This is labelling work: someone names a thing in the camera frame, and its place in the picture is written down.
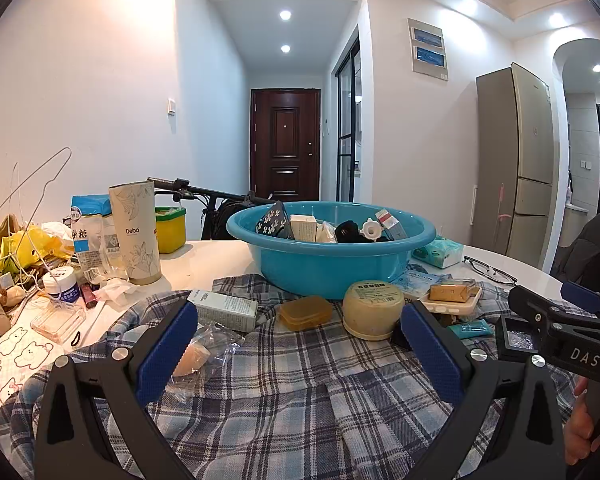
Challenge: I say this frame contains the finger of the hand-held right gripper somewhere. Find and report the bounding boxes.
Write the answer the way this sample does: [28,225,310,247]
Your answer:
[508,281,600,322]
[496,314,556,363]

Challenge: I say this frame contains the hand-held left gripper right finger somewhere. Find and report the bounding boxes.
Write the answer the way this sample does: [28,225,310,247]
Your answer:
[400,302,566,480]

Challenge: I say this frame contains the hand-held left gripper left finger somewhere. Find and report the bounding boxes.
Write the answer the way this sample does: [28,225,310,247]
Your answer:
[34,302,199,480]

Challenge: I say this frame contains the clear bag with beige puff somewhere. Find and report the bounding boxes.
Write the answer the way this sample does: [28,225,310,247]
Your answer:
[170,322,246,401]

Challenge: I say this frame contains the teal cream tube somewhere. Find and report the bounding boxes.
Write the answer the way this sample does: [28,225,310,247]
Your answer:
[447,321,496,339]

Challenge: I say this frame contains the blue plastic basin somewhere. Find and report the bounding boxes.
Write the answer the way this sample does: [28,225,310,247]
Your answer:
[226,201,437,301]

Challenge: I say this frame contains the round beige lidded container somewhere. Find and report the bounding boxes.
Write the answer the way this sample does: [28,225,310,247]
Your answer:
[342,280,406,342]

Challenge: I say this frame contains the person's right hand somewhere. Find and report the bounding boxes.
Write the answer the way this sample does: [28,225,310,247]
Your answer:
[564,377,599,465]

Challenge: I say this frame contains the black chair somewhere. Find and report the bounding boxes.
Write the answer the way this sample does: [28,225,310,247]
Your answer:
[550,212,600,291]

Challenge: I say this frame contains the beige plastic tray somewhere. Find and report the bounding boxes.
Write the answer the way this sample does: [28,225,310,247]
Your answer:
[419,280,482,316]

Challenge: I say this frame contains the wrapped yellow soap bar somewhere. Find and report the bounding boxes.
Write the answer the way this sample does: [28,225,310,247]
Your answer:
[429,282,478,303]

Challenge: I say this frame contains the blue white sachet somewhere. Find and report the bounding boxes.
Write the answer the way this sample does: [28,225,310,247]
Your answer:
[395,270,453,303]

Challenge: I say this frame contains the white green carton box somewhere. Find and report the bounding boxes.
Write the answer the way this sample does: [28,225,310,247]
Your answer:
[187,289,259,333]

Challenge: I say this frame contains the black framed glasses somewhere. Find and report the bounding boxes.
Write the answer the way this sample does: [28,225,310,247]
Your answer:
[462,256,517,286]

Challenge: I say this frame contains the crumpled white tissue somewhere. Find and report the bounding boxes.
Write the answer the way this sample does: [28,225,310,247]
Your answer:
[97,277,136,306]

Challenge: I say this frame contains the green tissue pack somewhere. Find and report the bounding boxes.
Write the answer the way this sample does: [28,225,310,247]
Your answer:
[412,239,465,268]

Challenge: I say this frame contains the clear labelled bag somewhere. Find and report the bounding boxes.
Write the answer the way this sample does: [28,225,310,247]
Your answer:
[100,230,129,281]

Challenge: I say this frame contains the clear plastic box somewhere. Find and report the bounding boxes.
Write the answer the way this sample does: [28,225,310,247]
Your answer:
[30,300,87,345]

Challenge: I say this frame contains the beige floral tumbler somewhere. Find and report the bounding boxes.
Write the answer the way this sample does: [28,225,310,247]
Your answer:
[108,181,162,286]

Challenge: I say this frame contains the yellow tub with green lid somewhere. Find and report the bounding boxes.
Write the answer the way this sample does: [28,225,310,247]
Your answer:
[155,206,187,254]

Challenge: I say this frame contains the blue plaid shirt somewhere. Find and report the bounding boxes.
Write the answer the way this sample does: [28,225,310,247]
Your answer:
[0,272,581,480]

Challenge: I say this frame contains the white jar with blue label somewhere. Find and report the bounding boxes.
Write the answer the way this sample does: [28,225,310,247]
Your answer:
[43,266,78,303]

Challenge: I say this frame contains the amber plastic box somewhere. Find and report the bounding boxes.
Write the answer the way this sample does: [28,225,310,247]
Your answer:
[279,296,332,332]

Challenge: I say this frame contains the white plastic knob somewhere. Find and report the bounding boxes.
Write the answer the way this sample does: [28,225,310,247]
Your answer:
[358,217,383,242]

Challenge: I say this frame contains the champagne refrigerator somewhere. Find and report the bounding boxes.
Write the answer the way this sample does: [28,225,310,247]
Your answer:
[472,62,556,268]

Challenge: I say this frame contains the blue white sugar bag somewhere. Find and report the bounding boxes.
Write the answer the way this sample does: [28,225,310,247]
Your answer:
[71,195,113,273]

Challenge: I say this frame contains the bear print sheet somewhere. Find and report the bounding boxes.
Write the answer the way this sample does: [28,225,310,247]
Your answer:
[0,327,56,416]

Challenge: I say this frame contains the black bicycle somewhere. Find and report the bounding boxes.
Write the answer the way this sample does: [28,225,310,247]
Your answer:
[147,177,276,241]

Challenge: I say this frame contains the black floral patterned box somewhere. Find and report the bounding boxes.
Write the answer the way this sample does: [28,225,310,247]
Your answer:
[254,201,293,240]

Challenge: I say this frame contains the yellow plastic bag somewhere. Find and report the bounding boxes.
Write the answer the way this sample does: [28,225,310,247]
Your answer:
[0,225,76,276]

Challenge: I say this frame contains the small beige box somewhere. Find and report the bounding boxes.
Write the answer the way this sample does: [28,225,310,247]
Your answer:
[290,215,318,242]

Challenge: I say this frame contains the dark brown door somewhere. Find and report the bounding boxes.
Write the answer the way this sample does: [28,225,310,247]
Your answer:
[250,88,322,202]

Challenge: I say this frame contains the black framed glass door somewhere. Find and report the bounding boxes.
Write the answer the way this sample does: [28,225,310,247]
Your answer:
[336,40,363,203]

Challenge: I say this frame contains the grey electrical panel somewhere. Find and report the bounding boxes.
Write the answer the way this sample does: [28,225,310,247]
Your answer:
[407,17,451,82]

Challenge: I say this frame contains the wire clothes hanger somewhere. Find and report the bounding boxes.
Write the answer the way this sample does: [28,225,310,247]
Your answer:
[0,147,73,241]

